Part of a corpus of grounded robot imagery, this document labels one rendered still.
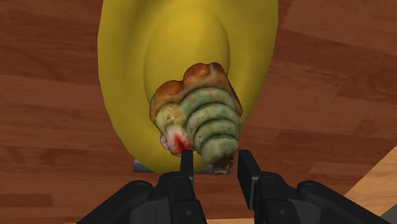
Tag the green and orange toy figure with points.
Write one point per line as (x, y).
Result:
(198, 116)

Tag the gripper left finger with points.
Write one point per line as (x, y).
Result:
(176, 192)

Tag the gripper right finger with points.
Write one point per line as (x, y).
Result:
(273, 195)

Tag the yellow bowl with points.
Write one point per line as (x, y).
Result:
(130, 77)

